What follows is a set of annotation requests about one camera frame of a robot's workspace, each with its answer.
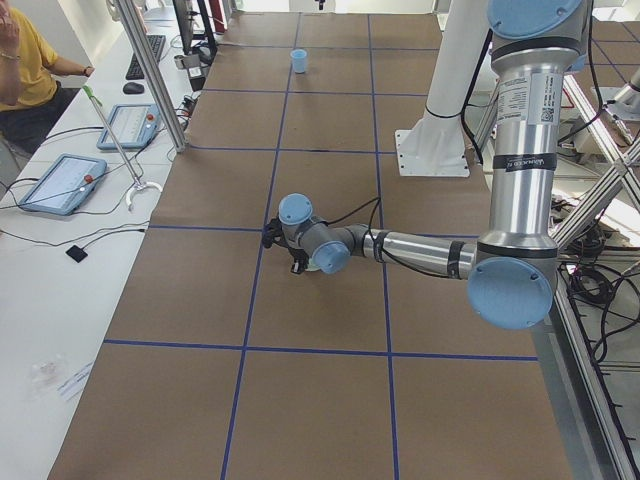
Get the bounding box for person in yellow shirt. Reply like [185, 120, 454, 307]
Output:
[1, 1, 94, 155]

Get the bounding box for blue teach pendant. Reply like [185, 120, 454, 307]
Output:
[18, 154, 107, 216]
[108, 104, 162, 150]

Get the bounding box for small black square pad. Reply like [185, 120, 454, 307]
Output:
[65, 245, 88, 263]

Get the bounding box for blue teach pendant near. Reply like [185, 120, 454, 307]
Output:
[18, 154, 107, 216]

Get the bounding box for white pedestal column base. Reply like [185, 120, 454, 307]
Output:
[395, 0, 490, 177]

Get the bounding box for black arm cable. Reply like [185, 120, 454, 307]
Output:
[324, 197, 459, 279]

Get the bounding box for reacher grabber stick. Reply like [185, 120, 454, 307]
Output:
[83, 85, 162, 210]

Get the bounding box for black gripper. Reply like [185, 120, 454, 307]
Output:
[263, 218, 308, 274]

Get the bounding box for blue teach pendant far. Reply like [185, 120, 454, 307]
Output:
[108, 104, 162, 150]

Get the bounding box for black computer mouse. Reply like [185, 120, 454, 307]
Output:
[122, 81, 145, 95]

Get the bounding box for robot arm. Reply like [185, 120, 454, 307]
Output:
[262, 1, 592, 329]

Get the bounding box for black keyboard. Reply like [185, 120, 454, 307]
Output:
[124, 33, 167, 81]

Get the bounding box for pale green bowl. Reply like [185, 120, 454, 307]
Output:
[306, 258, 321, 272]

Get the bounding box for aluminium frame post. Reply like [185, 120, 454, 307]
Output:
[114, 0, 186, 153]

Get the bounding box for light blue plastic cup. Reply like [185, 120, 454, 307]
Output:
[290, 49, 308, 74]

